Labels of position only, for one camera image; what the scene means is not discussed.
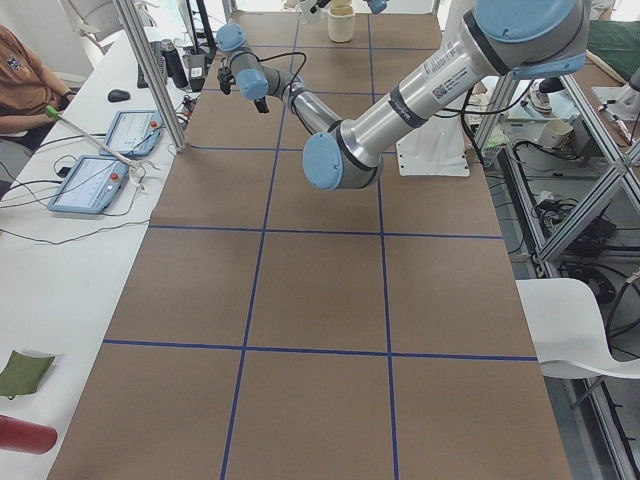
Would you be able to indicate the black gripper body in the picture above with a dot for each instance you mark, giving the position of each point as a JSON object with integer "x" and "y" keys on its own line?
{"x": 224, "y": 79}

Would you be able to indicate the near blue teach pendant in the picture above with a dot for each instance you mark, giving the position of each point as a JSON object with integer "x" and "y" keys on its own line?
{"x": 90, "y": 186}

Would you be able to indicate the red cylindrical bottle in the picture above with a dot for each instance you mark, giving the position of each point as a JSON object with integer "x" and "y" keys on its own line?
{"x": 26, "y": 437}

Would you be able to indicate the white camera stand pedestal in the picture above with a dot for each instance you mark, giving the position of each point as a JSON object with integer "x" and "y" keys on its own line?
{"x": 437, "y": 148}

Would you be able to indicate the black water bottle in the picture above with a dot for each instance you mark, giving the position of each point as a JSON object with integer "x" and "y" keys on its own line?
{"x": 175, "y": 67}

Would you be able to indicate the blue teach pendant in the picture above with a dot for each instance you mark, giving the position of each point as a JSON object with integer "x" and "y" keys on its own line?
{"x": 90, "y": 186}
{"x": 134, "y": 133}

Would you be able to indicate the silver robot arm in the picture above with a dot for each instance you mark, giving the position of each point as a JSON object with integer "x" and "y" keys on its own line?
{"x": 241, "y": 67}
{"x": 524, "y": 39}

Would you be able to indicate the aluminium frame post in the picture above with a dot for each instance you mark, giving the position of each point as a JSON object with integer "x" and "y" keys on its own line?
{"x": 138, "y": 40}

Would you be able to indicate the far blue teach pendant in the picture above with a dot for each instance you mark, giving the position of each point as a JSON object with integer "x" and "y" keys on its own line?
{"x": 134, "y": 133}

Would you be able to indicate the person in brown shirt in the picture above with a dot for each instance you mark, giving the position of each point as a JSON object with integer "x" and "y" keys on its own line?
{"x": 27, "y": 88}

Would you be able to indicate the green cloth pouch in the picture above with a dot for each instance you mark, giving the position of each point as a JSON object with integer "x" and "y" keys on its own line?
{"x": 23, "y": 374}

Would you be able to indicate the white plastic chair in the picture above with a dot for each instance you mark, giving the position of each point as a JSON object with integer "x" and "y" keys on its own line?
{"x": 567, "y": 331}

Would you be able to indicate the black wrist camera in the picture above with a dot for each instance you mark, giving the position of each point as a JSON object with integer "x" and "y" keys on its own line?
{"x": 261, "y": 106}

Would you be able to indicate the cream plastic basket bin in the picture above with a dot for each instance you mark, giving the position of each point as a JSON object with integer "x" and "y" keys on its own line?
{"x": 341, "y": 21}

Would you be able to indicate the black computer mouse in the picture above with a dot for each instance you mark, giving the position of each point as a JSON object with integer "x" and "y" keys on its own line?
{"x": 118, "y": 95}

